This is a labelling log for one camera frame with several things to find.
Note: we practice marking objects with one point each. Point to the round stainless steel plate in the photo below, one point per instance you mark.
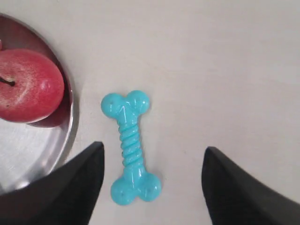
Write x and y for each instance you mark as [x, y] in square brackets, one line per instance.
[31, 151]

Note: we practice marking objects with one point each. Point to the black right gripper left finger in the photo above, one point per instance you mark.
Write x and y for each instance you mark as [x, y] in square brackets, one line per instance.
[66, 196]

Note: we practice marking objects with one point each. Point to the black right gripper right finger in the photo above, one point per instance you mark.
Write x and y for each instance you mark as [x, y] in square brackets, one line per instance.
[234, 197]

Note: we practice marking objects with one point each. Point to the turquoise toy bone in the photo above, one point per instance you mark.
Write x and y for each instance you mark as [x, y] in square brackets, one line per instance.
[135, 180]

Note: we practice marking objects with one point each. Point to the red toy apple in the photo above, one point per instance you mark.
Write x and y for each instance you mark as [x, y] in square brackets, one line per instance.
[31, 86]

